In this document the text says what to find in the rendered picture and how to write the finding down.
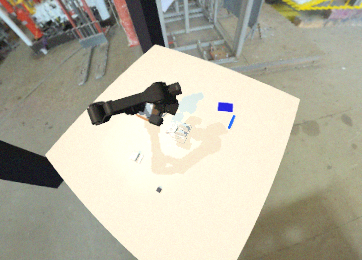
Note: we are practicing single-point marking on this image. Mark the blue rectangular block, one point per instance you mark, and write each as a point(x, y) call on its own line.
point(224, 106)

